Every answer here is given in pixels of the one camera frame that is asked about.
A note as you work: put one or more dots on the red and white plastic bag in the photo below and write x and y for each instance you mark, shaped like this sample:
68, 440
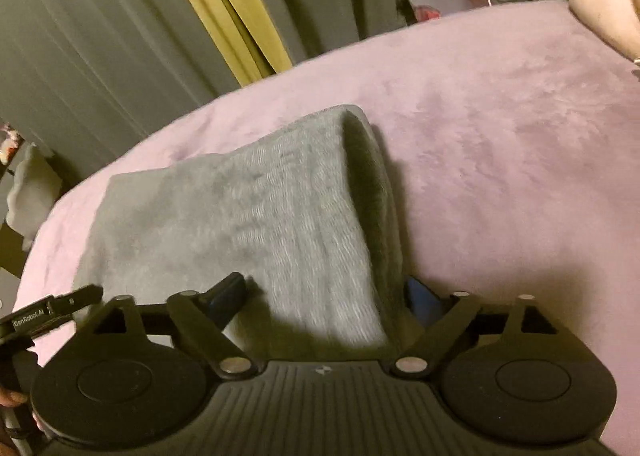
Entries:
440, 3

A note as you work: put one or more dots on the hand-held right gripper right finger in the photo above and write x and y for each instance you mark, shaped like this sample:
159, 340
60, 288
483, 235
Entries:
421, 303

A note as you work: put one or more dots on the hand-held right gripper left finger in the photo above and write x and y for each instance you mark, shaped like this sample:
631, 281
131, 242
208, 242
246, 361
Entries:
220, 305

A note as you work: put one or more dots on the white fuzzy chair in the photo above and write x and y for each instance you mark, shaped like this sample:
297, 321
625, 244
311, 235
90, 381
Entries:
30, 191

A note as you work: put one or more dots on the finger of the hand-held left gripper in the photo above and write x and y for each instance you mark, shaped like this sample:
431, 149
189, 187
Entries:
80, 297

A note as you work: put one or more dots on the yellow curtain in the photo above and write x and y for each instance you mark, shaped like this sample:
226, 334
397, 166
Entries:
225, 11

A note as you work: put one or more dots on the pink blanket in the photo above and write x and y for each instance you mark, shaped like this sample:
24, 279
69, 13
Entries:
500, 136

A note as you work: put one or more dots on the person's left hand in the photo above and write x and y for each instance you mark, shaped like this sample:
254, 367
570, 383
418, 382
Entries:
12, 396

